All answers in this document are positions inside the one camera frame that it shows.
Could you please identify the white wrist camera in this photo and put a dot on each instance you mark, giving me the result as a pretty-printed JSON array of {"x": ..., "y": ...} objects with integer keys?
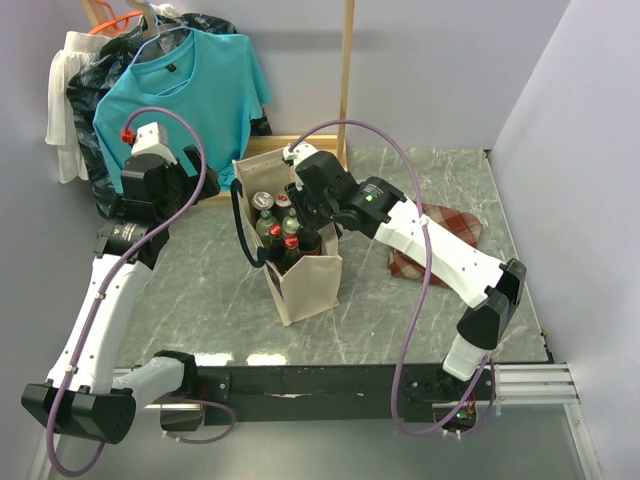
[
  {"x": 293, "y": 155},
  {"x": 149, "y": 140}
]

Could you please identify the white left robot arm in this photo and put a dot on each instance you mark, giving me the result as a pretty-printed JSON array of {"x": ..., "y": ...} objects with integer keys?
[{"x": 80, "y": 396}]

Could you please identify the light blue wire hanger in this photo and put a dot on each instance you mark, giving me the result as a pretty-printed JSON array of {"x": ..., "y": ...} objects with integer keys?
[{"x": 155, "y": 40}]

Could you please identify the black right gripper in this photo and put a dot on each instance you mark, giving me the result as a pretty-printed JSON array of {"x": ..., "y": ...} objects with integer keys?
[{"x": 298, "y": 191}]

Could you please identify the aluminium rail profile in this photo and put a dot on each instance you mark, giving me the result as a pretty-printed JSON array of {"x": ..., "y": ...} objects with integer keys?
[{"x": 535, "y": 384}]

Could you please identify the right green cap clear bottle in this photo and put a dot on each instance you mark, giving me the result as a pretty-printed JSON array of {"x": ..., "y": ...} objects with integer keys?
[{"x": 290, "y": 223}]

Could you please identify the coca-cola glass bottle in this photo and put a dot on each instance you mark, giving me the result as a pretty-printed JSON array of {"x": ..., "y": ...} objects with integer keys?
[
  {"x": 276, "y": 248},
  {"x": 310, "y": 240},
  {"x": 292, "y": 253}
]

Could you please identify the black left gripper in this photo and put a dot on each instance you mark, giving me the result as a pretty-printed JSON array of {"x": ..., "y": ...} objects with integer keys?
[{"x": 194, "y": 158}]

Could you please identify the red tab drink can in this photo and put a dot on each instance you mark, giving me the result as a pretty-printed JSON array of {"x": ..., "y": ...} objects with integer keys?
[{"x": 282, "y": 204}]

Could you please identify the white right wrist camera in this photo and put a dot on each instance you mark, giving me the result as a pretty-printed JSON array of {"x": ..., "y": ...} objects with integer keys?
[{"x": 293, "y": 155}]

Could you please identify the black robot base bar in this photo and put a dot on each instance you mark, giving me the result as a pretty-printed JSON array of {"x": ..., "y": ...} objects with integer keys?
[{"x": 338, "y": 392}]

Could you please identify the green cap clear bottle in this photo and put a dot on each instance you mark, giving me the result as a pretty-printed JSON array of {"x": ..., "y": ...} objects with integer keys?
[
  {"x": 265, "y": 221},
  {"x": 290, "y": 223}
]

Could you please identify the white hanging garment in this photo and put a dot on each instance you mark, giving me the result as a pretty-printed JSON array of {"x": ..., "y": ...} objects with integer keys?
[{"x": 78, "y": 49}]

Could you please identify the silver top drink can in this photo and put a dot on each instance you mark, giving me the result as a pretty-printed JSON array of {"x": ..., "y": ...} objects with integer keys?
[{"x": 262, "y": 201}]

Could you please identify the red plaid cloth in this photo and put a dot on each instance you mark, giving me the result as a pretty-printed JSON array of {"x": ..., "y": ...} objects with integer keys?
[{"x": 464, "y": 226}]

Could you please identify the dark floral patterned shirt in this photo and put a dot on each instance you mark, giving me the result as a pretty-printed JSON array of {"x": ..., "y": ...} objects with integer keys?
[{"x": 94, "y": 80}]

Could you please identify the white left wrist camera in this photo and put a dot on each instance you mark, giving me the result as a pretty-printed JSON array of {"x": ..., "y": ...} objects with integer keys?
[{"x": 149, "y": 140}]

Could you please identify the beige canvas tote bag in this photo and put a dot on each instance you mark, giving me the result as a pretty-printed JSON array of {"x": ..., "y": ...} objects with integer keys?
[{"x": 311, "y": 286}]

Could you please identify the orange plastic hanger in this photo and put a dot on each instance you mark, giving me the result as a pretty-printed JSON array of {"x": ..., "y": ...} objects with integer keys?
[{"x": 105, "y": 21}]

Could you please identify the left green cap clear bottle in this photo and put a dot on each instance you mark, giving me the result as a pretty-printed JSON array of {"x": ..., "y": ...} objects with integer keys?
[{"x": 265, "y": 221}]

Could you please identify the turquoise t-shirt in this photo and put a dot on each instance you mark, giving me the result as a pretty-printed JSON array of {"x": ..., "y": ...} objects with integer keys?
[{"x": 210, "y": 87}]

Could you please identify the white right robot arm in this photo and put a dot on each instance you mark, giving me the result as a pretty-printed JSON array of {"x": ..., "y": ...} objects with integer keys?
[{"x": 490, "y": 288}]

